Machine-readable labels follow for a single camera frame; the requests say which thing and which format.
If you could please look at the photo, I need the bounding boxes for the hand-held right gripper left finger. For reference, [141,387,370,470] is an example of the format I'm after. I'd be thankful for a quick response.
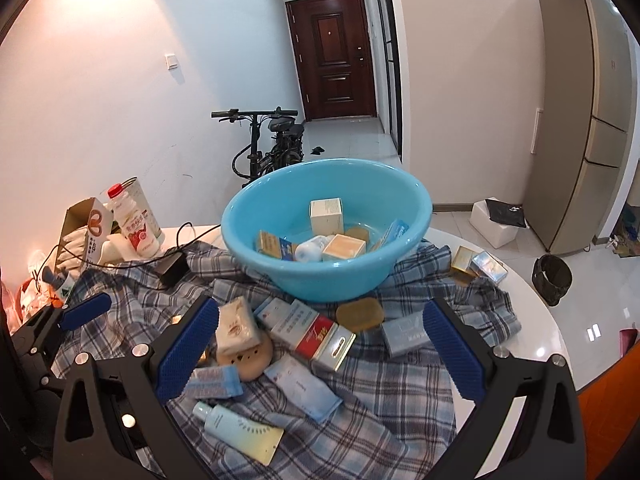
[52,295,221,480]

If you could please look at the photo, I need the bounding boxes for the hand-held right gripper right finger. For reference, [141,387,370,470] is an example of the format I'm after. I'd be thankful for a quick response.
[422,298,587,480]

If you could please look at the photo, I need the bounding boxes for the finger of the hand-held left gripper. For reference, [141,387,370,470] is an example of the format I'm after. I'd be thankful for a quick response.
[9,304,67,362]
[46,293,113,333]

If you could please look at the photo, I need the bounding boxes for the blue white lettered box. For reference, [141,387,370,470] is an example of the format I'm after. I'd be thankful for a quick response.
[370,220,410,253]

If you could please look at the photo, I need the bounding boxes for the brown box with blue label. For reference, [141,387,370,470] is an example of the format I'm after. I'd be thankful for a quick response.
[257,231,298,261]

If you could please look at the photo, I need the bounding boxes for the tan wood-look box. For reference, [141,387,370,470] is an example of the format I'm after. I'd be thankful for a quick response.
[322,234,367,262]

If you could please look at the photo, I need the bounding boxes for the white plastic bottle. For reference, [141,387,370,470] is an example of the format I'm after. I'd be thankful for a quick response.
[295,236,336,262]

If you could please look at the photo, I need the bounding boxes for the blue plastic basin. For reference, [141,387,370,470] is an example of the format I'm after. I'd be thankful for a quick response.
[221,159,433,303]

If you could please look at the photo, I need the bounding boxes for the large cream cube box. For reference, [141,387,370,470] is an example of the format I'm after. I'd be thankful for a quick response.
[309,198,345,235]

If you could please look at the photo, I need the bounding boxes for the beige cylindrical container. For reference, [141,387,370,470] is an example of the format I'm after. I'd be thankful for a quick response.
[120,176,163,241]

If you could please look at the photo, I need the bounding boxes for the red white snack bag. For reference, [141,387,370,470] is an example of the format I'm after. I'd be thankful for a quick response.
[0,280,31,333]

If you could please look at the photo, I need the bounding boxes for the light blue barcode box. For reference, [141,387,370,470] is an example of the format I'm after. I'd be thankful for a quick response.
[182,365,244,399]

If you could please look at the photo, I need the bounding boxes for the grey blue box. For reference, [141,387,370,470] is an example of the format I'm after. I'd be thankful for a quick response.
[381,312,432,358]

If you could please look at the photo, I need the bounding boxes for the cream soap packet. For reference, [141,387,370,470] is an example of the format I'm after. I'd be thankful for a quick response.
[216,296,266,356]

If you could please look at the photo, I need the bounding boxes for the tan perforated case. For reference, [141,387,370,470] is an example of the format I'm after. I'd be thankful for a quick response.
[216,332,274,381]

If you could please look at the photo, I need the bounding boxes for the white paper packet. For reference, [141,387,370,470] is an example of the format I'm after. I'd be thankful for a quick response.
[102,232,166,263]

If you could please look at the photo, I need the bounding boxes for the blue plaid shirt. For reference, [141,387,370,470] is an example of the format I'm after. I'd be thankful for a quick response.
[52,240,523,480]

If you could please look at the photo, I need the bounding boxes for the black power adapter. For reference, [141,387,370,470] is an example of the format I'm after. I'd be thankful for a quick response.
[152,252,188,288]

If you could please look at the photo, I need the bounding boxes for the gold box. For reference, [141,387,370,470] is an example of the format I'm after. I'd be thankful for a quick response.
[450,246,483,286]

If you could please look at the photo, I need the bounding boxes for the brown cardboard box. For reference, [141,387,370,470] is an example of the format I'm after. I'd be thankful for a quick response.
[60,197,115,266]

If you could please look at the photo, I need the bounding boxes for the light blue tube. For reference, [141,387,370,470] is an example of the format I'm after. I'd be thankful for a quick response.
[192,401,284,465]

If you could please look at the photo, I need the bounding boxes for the silver box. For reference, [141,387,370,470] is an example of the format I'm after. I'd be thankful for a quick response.
[470,251,508,287]

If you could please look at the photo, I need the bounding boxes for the red capped milk bottle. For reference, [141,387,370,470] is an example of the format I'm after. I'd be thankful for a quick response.
[107,183,161,256]

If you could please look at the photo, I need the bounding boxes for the amber soap bar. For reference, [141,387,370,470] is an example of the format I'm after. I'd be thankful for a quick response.
[336,297,385,332]

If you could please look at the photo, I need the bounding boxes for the white and red box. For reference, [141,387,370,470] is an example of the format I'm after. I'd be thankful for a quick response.
[254,297,357,372]

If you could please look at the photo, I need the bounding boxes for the pale blue sachet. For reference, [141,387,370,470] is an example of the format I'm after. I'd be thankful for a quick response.
[264,355,343,422]

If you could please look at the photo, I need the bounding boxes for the black trash bin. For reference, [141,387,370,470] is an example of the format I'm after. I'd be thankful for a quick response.
[531,254,572,307]

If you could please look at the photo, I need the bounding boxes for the white foam box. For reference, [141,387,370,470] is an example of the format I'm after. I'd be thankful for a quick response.
[470,199,526,247]

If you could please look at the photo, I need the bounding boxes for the black plastic bag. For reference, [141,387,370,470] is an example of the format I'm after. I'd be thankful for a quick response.
[485,199,527,228]

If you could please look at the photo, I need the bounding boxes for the orange chair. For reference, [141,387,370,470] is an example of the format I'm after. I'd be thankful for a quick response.
[575,355,640,466]

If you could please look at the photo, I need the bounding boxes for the black bicycle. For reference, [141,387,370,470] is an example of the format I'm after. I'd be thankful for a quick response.
[211,106,307,181]

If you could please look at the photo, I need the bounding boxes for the beige refrigerator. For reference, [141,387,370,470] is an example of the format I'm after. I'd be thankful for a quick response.
[522,0,640,255]

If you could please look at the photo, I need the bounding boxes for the black framed glass door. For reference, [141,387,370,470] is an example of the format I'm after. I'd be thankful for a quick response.
[372,0,403,153]

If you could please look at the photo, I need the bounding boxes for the dark brown door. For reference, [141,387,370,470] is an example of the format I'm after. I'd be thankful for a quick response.
[285,0,377,122]

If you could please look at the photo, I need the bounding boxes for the black cable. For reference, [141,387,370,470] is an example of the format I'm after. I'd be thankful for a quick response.
[37,222,221,281]

